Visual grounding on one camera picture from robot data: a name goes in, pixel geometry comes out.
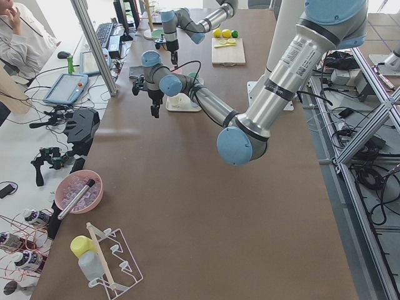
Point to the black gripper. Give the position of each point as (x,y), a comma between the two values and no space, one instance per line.
(172,46)
(154,97)

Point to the pink plastic cup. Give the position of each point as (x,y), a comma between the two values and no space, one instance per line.
(177,70)

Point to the cream plastic cup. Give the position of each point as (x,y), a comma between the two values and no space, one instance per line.
(175,101)

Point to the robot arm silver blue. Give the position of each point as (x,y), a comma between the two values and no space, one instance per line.
(322,27)
(181,18)

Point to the cream rabbit tray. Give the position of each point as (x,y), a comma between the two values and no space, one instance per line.
(187,106)

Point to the green bowl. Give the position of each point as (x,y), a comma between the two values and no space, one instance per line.
(157,34)

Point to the wooden cup stand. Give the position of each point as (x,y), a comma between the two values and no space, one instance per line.
(148,16)

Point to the grey folded cloth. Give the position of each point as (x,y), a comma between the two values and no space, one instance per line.
(136,72)

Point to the whole yellow lemon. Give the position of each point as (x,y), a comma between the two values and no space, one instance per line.
(216,33)
(226,33)

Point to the yellow plastic knife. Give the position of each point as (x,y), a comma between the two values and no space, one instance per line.
(223,45)

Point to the wooden cutting board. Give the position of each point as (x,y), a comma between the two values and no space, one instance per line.
(228,56)

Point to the green lime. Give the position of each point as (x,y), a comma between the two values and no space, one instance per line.
(234,33)

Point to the black keyboard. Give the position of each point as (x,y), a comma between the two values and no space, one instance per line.
(103,33)

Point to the blue teach pendant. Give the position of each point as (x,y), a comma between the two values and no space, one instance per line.
(66,89)
(88,63)

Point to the metal muddler in bowl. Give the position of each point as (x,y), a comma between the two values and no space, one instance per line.
(90,183)

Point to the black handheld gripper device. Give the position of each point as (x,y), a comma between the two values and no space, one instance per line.
(51,155)

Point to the seated person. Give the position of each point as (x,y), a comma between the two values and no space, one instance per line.
(25,43)

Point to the yellow cup on rack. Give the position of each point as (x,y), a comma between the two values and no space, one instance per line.
(82,244)

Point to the purple label bottle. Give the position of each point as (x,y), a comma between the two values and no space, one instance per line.
(36,218)

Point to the clear cup on rack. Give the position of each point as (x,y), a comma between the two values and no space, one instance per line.
(90,265)

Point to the aluminium frame post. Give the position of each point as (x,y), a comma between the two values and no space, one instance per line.
(81,11)

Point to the white wire cup rack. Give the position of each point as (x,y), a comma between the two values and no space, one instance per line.
(121,271)

